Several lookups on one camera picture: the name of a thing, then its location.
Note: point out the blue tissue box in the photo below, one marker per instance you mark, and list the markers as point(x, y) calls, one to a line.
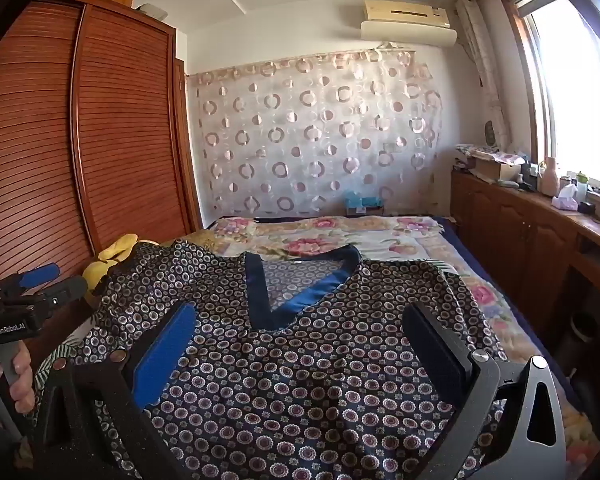
point(360, 204)

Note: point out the black waste bin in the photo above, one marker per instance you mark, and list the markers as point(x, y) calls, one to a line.
point(584, 332)

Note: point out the white box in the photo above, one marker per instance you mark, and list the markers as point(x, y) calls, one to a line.
point(152, 10)

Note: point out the white tissue pack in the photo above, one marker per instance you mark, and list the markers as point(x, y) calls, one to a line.
point(565, 202)

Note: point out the yellow plush toy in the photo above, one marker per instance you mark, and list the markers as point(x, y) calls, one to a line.
point(105, 265)

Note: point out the dark circle-patterned shirt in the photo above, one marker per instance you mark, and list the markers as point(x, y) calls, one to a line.
point(305, 385)

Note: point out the open cardboard box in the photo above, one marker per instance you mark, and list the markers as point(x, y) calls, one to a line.
point(495, 170)

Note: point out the person's left hand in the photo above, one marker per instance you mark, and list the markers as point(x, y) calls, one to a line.
point(24, 380)

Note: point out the low wooden cabinet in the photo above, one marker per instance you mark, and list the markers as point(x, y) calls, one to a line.
point(520, 240)

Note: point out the white window curtain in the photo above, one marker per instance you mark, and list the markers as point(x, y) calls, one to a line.
point(480, 60)

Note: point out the dark oval ornament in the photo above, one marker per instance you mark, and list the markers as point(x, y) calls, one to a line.
point(490, 132)

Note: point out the wooden-framed window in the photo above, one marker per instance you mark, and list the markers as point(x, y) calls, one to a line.
point(580, 85)

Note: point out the green-capped bottle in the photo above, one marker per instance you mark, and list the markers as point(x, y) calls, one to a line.
point(581, 187)

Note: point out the white wall air conditioner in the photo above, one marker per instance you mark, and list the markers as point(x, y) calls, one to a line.
point(405, 15)

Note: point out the pink vase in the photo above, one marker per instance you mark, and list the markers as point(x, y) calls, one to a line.
point(549, 180)

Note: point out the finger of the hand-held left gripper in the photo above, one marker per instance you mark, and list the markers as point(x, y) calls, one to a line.
point(65, 290)
point(40, 275)

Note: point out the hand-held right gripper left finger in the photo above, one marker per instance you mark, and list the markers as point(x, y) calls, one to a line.
point(165, 355)

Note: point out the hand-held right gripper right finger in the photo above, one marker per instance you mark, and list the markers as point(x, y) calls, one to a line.
point(440, 355)

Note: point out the brown slatted wooden wardrobe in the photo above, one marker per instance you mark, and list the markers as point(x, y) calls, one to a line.
point(40, 135)

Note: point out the sheer circle-patterned curtain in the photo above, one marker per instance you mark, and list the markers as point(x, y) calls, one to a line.
point(305, 135)

